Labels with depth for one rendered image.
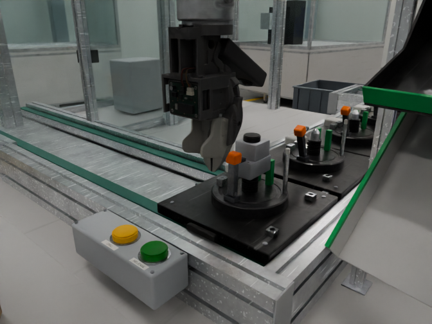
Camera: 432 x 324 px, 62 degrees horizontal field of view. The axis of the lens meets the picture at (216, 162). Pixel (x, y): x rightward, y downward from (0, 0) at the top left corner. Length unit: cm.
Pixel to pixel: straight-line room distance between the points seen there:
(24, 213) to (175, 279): 50
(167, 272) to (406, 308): 38
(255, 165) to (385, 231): 23
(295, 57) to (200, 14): 528
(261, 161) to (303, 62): 504
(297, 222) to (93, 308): 35
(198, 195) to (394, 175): 34
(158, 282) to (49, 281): 25
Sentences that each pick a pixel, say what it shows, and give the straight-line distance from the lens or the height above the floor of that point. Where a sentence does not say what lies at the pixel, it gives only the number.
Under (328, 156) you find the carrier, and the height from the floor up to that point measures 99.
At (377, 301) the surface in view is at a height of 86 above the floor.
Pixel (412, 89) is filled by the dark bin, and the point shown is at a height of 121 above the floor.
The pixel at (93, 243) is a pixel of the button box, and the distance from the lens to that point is 61.
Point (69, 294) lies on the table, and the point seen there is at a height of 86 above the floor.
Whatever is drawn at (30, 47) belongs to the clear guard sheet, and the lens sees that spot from 181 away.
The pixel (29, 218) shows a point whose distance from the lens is 92.
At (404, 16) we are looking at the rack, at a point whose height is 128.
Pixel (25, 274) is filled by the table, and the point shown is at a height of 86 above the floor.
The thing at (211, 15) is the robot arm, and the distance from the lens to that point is 47.
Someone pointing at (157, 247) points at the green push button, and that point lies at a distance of 54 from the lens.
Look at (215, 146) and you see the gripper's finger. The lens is 51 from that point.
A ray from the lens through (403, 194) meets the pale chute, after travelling 52.
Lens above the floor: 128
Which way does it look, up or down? 21 degrees down
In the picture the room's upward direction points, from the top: straight up
